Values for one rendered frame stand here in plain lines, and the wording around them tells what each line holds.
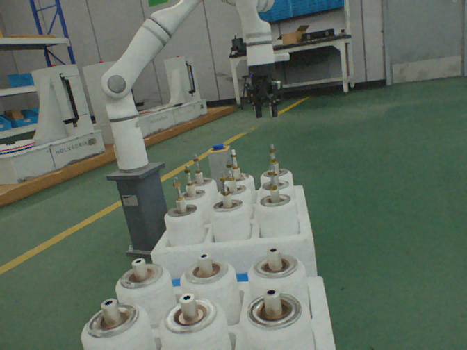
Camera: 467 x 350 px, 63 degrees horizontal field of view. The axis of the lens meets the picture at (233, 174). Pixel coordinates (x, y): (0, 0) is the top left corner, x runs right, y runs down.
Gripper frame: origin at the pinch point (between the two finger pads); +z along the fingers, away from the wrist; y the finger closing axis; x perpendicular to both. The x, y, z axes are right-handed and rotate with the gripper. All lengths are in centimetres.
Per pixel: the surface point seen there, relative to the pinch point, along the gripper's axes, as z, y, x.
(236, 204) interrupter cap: 18.1, 12.6, -22.5
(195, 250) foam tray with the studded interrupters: 26.1, 11.6, -35.0
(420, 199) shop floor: 41, 15, 58
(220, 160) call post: 16.0, -21.3, -4.1
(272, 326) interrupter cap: 17, 53, -46
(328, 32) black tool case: -38, -268, 341
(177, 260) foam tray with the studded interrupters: 28.6, 8.4, -38.6
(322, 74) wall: 18, -315, 380
